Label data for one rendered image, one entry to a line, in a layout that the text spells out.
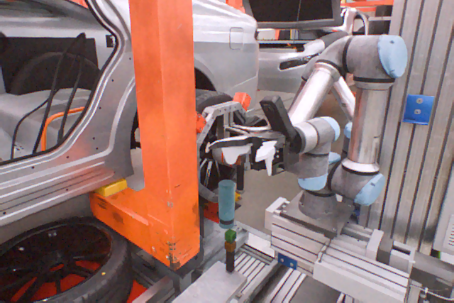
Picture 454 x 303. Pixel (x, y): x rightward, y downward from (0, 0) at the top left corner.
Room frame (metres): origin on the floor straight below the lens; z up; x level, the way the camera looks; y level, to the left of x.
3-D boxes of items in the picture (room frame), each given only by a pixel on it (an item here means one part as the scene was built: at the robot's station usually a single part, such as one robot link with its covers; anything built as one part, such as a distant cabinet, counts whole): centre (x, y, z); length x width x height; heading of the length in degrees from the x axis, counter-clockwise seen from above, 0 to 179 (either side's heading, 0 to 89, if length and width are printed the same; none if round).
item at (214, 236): (1.64, 0.14, 0.32); 0.40 x 0.30 x 0.28; 142
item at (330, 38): (4.24, -1.52, 1.36); 0.71 x 0.30 x 0.51; 142
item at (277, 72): (6.11, -1.94, 1.49); 4.95 x 1.86 x 1.59; 142
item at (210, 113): (1.53, 0.01, 0.85); 0.54 x 0.07 x 0.54; 142
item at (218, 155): (1.49, -0.05, 0.85); 0.21 x 0.14 x 0.14; 52
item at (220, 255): (1.66, 0.12, 0.13); 0.50 x 0.36 x 0.10; 142
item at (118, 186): (1.41, 0.62, 0.71); 0.14 x 0.14 x 0.05; 52
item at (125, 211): (1.30, 0.49, 0.69); 0.52 x 0.17 x 0.35; 52
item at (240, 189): (1.25, -0.08, 0.83); 0.04 x 0.04 x 0.16
